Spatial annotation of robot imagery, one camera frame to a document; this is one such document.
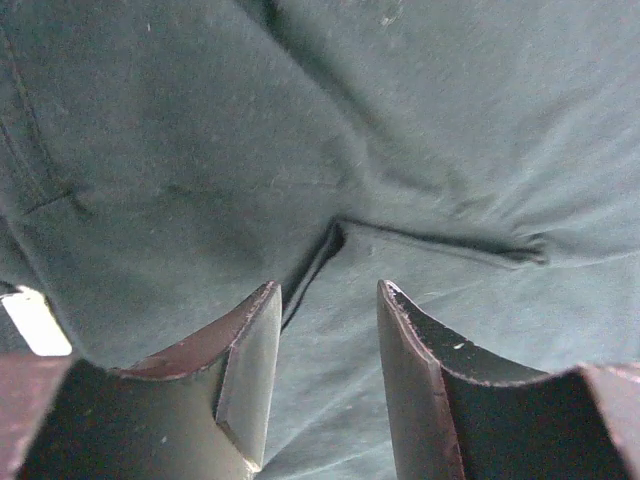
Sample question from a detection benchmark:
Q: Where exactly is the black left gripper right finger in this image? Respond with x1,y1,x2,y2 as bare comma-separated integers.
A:
377,281,639,479

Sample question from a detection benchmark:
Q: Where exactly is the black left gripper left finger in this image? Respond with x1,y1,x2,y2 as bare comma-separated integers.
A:
1,282,282,479

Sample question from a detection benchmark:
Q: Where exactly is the black t-shirt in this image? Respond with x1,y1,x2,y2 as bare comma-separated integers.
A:
1,1,639,479

